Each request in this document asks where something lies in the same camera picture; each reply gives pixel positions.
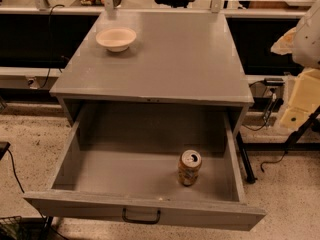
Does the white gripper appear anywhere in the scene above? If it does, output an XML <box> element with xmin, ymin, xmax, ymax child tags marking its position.
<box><xmin>271</xmin><ymin>28</ymin><xmax>320</xmax><ymax>130</ymax></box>

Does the orange soda can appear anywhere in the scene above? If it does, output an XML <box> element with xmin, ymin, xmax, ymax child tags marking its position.
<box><xmin>178</xmin><ymin>150</ymin><xmax>202</xmax><ymax>187</ymax></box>

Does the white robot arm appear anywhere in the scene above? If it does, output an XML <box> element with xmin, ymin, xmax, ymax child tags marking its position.
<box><xmin>271</xmin><ymin>0</ymin><xmax>320</xmax><ymax>130</ymax></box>

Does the grey cabinet with counter top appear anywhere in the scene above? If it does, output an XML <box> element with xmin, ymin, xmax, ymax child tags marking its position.
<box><xmin>50</xmin><ymin>9</ymin><xmax>253</xmax><ymax>132</ymax></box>

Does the open grey top drawer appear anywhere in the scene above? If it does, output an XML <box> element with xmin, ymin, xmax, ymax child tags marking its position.
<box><xmin>24</xmin><ymin>102</ymin><xmax>265</xmax><ymax>231</ymax></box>

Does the black power adapter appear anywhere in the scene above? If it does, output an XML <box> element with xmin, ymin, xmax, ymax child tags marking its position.
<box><xmin>263</xmin><ymin>78</ymin><xmax>284</xmax><ymax>86</ymax></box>

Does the white bowl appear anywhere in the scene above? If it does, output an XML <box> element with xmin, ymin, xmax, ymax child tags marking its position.
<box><xmin>96</xmin><ymin>27</ymin><xmax>137</xmax><ymax>52</ymax></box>

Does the black cable on floor right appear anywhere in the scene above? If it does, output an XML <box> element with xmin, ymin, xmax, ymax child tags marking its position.
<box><xmin>259</xmin><ymin>150</ymin><xmax>288</xmax><ymax>174</ymax></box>

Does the black cable on floor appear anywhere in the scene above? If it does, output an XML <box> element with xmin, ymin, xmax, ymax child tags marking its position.
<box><xmin>259</xmin><ymin>150</ymin><xmax>288</xmax><ymax>174</ymax></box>
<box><xmin>6</xmin><ymin>147</ymin><xmax>26</xmax><ymax>194</ymax></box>

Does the black drawer handle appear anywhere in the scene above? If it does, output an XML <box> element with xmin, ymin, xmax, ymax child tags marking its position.
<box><xmin>121</xmin><ymin>208</ymin><xmax>161</xmax><ymax>225</ymax></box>

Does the black hanging cable left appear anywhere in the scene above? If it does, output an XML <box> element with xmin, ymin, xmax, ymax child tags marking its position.
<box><xmin>39</xmin><ymin>3</ymin><xmax>66</xmax><ymax>90</ymax></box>

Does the black cable on floor left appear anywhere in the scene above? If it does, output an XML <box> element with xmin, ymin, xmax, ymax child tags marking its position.
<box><xmin>6</xmin><ymin>147</ymin><xmax>26</xmax><ymax>194</ymax></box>

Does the black wire basket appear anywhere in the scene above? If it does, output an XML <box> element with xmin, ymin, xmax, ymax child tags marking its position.
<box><xmin>0</xmin><ymin>216</ymin><xmax>22</xmax><ymax>240</ymax></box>

